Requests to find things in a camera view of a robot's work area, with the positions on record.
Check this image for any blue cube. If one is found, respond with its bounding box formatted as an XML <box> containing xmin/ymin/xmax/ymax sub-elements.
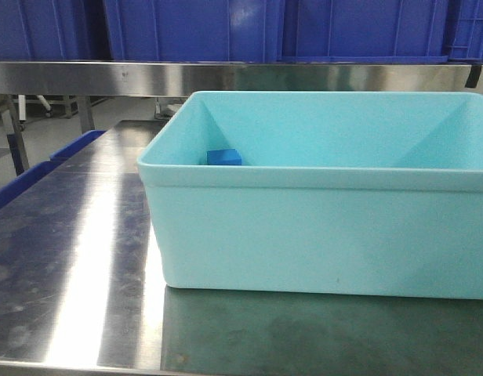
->
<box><xmin>207</xmin><ymin>149</ymin><xmax>242</xmax><ymax>165</ymax></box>

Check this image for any light teal plastic tub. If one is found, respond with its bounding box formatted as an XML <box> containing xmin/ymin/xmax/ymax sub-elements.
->
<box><xmin>137</xmin><ymin>92</ymin><xmax>483</xmax><ymax>299</ymax></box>

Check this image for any blue crate upper right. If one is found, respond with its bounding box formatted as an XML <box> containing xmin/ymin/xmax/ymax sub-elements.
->
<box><xmin>281</xmin><ymin>1</ymin><xmax>449</xmax><ymax>64</ymax></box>

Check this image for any blue crate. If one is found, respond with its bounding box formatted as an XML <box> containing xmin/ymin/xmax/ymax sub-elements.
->
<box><xmin>103</xmin><ymin>1</ymin><xmax>285</xmax><ymax>63</ymax></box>
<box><xmin>0</xmin><ymin>1</ymin><xmax>111</xmax><ymax>61</ymax></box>
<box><xmin>281</xmin><ymin>1</ymin><xmax>449</xmax><ymax>64</ymax></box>

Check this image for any blue crate upper middle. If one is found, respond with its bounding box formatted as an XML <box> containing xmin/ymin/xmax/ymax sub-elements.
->
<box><xmin>103</xmin><ymin>1</ymin><xmax>285</xmax><ymax>63</ymax></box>

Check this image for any blue bin beside table near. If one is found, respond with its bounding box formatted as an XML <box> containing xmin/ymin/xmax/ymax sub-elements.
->
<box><xmin>0</xmin><ymin>161</ymin><xmax>60</xmax><ymax>209</ymax></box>

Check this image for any black tape strip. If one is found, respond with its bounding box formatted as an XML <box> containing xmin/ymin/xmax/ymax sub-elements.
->
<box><xmin>465</xmin><ymin>64</ymin><xmax>482</xmax><ymax>89</ymax></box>

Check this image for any blue crate upper left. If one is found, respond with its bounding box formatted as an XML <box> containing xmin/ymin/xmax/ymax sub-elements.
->
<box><xmin>0</xmin><ymin>1</ymin><xmax>111</xmax><ymax>61</ymax></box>

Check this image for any steel shelf rail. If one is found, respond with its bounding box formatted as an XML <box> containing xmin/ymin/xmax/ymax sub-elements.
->
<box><xmin>0</xmin><ymin>62</ymin><xmax>483</xmax><ymax>96</ymax></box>

